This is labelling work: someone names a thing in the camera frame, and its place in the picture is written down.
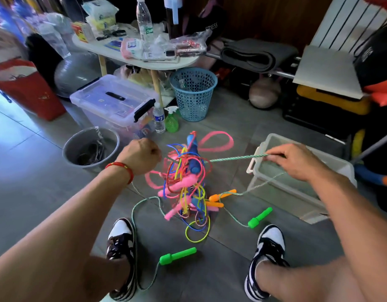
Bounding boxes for person's left leg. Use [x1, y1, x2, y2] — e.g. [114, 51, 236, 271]
[74, 255, 128, 302]

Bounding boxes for person's left hand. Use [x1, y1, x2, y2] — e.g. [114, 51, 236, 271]
[115, 138, 163, 177]

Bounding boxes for green spray bottle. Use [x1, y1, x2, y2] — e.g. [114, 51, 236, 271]
[164, 105, 180, 134]

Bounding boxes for white round table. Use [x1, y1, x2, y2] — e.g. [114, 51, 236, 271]
[71, 28, 201, 104]

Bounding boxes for grey exercise ball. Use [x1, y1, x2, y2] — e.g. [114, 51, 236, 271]
[53, 52, 103, 97]

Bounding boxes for white radiator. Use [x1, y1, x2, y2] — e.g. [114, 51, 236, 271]
[310, 0, 380, 54]

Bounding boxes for grey folded mat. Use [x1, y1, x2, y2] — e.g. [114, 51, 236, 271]
[219, 38, 299, 73]

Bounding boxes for multicoloured hula hoop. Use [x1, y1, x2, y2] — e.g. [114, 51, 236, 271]
[352, 129, 387, 188]

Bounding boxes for red string bracelet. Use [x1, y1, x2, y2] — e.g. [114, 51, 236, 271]
[104, 161, 134, 185]

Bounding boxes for brown ball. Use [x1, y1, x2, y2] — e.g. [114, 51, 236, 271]
[249, 75, 282, 111]

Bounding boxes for blue mesh plastic basket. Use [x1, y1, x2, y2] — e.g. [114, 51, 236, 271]
[169, 67, 219, 122]

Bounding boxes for person's left forearm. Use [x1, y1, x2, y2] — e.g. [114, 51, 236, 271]
[0, 163, 134, 302]

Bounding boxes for green jump rope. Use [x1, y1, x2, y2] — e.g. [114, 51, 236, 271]
[129, 153, 285, 292]

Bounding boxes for pink white packet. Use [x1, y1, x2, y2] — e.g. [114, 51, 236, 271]
[121, 37, 144, 60]

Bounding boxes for person's right forearm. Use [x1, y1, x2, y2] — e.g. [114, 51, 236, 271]
[310, 168, 387, 302]

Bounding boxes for large plastic water bottle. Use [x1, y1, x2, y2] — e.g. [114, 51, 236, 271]
[136, 0, 154, 40]

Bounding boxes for yellow black case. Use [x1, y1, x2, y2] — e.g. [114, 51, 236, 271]
[297, 85, 372, 117]

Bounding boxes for black white left shoe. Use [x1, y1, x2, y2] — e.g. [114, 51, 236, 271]
[106, 217, 139, 302]

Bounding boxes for yellow rope orange handles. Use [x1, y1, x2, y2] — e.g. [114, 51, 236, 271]
[181, 185, 238, 244]

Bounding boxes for white plastic bag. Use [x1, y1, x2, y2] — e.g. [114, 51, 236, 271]
[26, 12, 78, 57]

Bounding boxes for pink jump rope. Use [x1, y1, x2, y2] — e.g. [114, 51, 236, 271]
[144, 130, 235, 222]

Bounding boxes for white plastic bin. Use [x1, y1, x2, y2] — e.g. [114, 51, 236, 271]
[245, 133, 358, 224]

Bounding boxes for person's right hand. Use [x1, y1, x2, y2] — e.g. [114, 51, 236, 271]
[265, 143, 329, 183]

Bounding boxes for clear plastic bag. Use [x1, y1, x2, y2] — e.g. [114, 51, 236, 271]
[170, 31, 210, 57]

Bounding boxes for black red inflatable toy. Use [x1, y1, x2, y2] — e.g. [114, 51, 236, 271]
[354, 0, 387, 107]

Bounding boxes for small plastic water bottle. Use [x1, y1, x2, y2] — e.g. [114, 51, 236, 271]
[152, 102, 167, 135]

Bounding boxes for white green pack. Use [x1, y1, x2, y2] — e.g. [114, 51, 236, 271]
[82, 0, 119, 32]

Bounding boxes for clear bin with black latches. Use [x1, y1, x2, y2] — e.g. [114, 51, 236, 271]
[69, 74, 158, 141]

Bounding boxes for black white shoe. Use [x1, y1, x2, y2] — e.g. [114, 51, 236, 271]
[244, 224, 287, 302]
[106, 217, 139, 302]

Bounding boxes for red bag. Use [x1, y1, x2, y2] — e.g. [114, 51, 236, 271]
[0, 57, 67, 122]

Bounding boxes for person's leg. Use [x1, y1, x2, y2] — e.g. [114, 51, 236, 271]
[256, 256, 370, 302]
[74, 255, 128, 302]

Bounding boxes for grey metal basin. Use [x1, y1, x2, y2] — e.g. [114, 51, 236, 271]
[62, 126, 120, 170]

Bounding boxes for grey flat board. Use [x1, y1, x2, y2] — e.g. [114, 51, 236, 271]
[292, 45, 365, 100]

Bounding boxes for person's right leg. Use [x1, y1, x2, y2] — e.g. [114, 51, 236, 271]
[256, 256, 370, 302]

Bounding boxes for black white right shoe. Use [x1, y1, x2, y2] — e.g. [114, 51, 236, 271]
[244, 224, 287, 302]

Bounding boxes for white blue tumbler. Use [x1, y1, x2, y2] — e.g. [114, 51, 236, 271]
[164, 0, 183, 26]

